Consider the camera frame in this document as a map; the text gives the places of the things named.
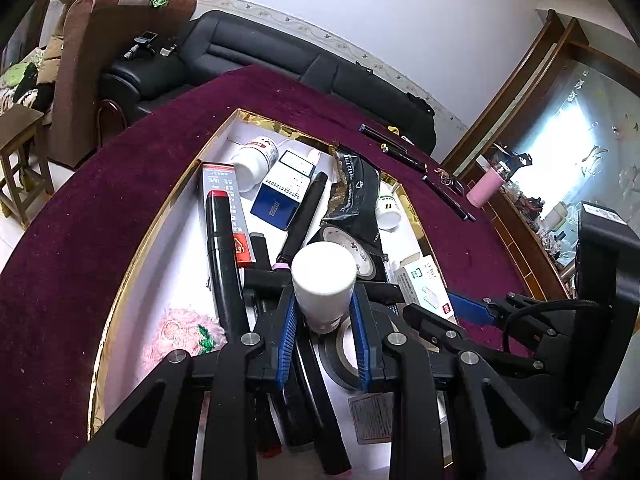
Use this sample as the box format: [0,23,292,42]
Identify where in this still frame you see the black marker teal cap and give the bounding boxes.
[422,174,476,222]

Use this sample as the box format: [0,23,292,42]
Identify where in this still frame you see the thin black pen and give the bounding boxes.
[359,124,407,152]

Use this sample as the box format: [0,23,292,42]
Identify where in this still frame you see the grey white carton box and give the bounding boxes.
[201,162,256,268]

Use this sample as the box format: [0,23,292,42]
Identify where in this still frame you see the white card box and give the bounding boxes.
[395,255,457,323]

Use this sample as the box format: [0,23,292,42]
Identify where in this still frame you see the wooden stool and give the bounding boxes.
[1,104,54,230]

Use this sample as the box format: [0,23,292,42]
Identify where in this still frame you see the wooden cabinet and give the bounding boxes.
[483,190,570,300]

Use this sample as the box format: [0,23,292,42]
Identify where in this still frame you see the burgundy bedspread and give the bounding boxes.
[1,65,526,479]

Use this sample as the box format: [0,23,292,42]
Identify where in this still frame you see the white barcode medicine box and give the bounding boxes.
[349,392,394,445]

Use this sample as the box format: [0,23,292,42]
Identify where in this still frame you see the pink thermos bottle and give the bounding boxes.
[466,167,506,208]

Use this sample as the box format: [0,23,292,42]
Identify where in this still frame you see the long black marker white caps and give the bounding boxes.
[296,336,352,477]

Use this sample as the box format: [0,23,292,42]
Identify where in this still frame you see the black leather headboard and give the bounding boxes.
[98,10,436,155]

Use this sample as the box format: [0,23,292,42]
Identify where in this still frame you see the white green medicine bottle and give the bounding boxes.
[375,194,402,231]

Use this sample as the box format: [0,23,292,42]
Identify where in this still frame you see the pink plush toy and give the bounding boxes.
[138,309,228,375]

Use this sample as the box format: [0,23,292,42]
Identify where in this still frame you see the white blue medicine box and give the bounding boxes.
[250,148,320,231]

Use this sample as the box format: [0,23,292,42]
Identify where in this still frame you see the black marker pink cap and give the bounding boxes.
[273,171,328,270]

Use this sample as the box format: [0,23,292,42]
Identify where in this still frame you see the key bunch black fob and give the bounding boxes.
[434,168,466,196]

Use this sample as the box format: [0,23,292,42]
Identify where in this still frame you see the brown armchair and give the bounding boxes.
[47,0,196,168]

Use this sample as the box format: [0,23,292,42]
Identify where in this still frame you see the white gold-rimmed storage box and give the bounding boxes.
[86,107,459,480]

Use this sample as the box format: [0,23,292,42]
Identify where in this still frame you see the person in beige coat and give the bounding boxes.
[0,0,144,111]

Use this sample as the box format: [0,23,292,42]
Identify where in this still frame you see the black snack packet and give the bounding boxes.
[323,145,382,255]

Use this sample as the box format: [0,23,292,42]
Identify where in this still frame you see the black marker gold cap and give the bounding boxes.
[380,143,428,174]

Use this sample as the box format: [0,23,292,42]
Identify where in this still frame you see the small white bottle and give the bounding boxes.
[291,242,357,334]

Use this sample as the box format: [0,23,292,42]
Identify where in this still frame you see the white medicine bottle red label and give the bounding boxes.
[231,136,279,193]

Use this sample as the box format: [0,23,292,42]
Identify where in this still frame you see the black tape roll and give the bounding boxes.
[309,223,386,282]
[317,318,360,391]

